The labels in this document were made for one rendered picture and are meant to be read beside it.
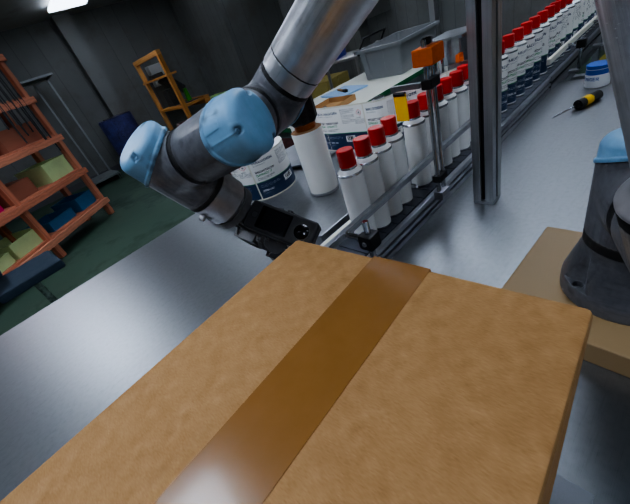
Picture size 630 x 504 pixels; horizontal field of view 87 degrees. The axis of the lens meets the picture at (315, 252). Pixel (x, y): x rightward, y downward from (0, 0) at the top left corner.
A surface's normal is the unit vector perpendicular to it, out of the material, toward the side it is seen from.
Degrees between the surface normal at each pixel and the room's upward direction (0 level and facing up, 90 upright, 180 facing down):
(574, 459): 0
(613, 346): 0
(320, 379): 0
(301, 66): 108
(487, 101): 90
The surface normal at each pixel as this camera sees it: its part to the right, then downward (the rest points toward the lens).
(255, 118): 0.80, -0.21
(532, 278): -0.29, -0.79
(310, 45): -0.06, 0.80
